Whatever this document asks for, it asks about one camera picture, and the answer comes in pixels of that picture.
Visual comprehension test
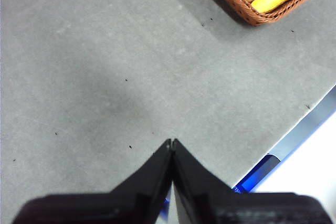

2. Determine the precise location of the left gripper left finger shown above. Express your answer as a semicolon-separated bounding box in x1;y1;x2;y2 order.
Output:
13;138;175;224

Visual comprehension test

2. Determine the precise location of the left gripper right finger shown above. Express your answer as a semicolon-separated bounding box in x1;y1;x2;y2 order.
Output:
172;138;331;224

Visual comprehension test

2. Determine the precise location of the silver table frame rail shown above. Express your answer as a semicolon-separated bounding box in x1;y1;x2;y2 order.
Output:
267;84;336;162

